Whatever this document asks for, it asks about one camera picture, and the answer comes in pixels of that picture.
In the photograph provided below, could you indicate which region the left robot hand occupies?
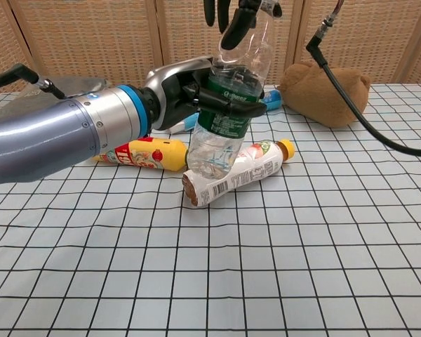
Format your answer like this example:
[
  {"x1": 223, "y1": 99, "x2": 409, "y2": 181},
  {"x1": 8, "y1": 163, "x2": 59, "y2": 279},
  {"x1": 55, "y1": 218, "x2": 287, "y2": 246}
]
[{"x1": 139, "y1": 55, "x2": 268, "y2": 133}]

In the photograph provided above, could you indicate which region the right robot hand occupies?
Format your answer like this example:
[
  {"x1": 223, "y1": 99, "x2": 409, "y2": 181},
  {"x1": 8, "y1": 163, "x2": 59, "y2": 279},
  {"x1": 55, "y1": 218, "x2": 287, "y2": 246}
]
[{"x1": 203, "y1": 0, "x2": 283, "y2": 51}]

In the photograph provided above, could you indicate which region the clear green-label water bottle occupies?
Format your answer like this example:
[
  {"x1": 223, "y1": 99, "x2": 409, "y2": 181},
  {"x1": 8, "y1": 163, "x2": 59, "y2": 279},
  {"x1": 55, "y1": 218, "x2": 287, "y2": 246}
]
[{"x1": 186, "y1": 0, "x2": 283, "y2": 182}]

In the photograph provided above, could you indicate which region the yellow red-label squeeze bottle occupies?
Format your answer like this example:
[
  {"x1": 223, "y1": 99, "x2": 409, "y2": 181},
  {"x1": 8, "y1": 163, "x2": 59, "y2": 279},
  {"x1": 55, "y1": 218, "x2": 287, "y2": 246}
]
[{"x1": 92, "y1": 137, "x2": 190, "y2": 173}]

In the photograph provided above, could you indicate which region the white-label brown drink bottle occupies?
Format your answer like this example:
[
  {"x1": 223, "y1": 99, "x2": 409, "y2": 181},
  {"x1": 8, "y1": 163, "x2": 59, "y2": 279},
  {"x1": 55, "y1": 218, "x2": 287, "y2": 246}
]
[{"x1": 182, "y1": 138, "x2": 297, "y2": 209}]

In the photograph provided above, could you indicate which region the blue-label plastic wrap roll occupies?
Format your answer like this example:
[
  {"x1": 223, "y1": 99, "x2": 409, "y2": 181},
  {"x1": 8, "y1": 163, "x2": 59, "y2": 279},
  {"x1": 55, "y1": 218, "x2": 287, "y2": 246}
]
[{"x1": 168, "y1": 88, "x2": 284, "y2": 134}]

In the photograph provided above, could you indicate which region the grey plastic zip bag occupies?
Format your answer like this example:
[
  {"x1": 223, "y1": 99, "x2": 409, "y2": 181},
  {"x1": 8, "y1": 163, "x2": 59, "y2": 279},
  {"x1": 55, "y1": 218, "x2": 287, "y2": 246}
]
[{"x1": 0, "y1": 76, "x2": 110, "y2": 106}]

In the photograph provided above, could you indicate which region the woven rattan folding screen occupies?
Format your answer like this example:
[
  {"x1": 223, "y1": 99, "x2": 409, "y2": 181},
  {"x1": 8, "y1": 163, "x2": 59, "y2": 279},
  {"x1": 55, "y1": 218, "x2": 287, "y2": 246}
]
[{"x1": 0, "y1": 0, "x2": 421, "y2": 100}]

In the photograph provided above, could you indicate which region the brown plush toy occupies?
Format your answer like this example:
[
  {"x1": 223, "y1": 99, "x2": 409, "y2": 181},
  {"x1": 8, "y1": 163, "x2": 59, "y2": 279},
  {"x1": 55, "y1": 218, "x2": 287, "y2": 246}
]
[{"x1": 278, "y1": 61, "x2": 372, "y2": 128}]

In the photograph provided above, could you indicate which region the blue grid tablecloth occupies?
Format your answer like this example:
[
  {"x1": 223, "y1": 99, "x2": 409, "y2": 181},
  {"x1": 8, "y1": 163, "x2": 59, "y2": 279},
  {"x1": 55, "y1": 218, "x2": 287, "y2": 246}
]
[{"x1": 0, "y1": 82, "x2": 421, "y2": 337}]

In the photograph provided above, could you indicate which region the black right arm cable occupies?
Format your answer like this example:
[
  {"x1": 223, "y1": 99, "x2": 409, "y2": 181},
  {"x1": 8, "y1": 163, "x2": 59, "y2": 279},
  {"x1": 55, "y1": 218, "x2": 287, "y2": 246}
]
[{"x1": 305, "y1": 0, "x2": 421, "y2": 158}]

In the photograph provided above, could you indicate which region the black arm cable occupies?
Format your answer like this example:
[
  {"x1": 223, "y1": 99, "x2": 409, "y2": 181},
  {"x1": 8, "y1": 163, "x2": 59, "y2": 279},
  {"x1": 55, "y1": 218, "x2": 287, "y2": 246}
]
[
  {"x1": 305, "y1": 0, "x2": 421, "y2": 158},
  {"x1": 0, "y1": 62, "x2": 66, "y2": 100}
]

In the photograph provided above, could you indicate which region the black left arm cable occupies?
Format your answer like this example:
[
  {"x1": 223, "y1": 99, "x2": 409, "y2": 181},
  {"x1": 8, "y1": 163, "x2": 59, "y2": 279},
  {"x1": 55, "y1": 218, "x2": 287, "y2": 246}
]
[{"x1": 0, "y1": 62, "x2": 66, "y2": 100}]

